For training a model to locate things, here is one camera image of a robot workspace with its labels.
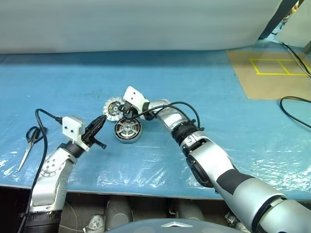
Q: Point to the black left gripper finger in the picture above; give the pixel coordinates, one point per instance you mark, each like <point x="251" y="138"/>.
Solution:
<point x="97" y="125"/>
<point x="99" y="143"/>

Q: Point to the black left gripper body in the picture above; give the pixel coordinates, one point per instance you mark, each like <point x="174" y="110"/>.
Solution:
<point x="88" y="141"/>

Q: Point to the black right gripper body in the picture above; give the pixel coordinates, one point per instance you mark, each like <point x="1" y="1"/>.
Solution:
<point x="133" y="111"/>

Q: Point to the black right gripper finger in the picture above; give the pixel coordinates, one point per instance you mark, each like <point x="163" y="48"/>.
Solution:
<point x="128" y="116"/>
<point x="123" y="107"/>

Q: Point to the silver spoked motor rotor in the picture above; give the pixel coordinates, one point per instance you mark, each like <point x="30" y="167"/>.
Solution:
<point x="128" y="129"/>

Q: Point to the silver motor stator disc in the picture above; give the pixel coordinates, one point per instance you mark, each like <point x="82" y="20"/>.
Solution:
<point x="108" y="106"/>

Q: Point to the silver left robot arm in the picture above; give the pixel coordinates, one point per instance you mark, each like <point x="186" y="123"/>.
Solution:
<point x="51" y="167"/>

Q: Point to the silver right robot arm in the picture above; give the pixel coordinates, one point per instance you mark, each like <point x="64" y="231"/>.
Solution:
<point x="218" y="165"/>

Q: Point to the round motor rotor housing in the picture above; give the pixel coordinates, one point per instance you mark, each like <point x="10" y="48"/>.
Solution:
<point x="122" y="140"/>

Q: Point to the grey rounded cylinder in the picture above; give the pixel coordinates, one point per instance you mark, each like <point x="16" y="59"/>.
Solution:
<point x="190" y="211"/>
<point x="119" y="213"/>

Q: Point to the white backdrop board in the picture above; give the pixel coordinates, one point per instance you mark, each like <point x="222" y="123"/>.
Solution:
<point x="121" y="24"/>

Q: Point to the grey robot torso shell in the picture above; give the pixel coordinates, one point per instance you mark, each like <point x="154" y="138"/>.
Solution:
<point x="170" y="225"/>

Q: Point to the brown cardboard sheet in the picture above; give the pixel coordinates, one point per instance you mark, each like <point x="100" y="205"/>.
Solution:
<point x="267" y="85"/>

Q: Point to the white side panel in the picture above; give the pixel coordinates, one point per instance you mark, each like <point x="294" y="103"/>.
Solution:
<point x="296" y="31"/>

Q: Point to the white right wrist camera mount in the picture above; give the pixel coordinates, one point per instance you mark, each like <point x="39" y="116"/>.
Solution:
<point x="133" y="95"/>

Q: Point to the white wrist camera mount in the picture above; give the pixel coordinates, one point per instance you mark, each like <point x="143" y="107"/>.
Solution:
<point x="71" y="126"/>
<point x="133" y="95"/>

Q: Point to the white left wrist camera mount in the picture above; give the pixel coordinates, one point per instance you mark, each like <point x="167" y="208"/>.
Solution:
<point x="71" y="126"/>

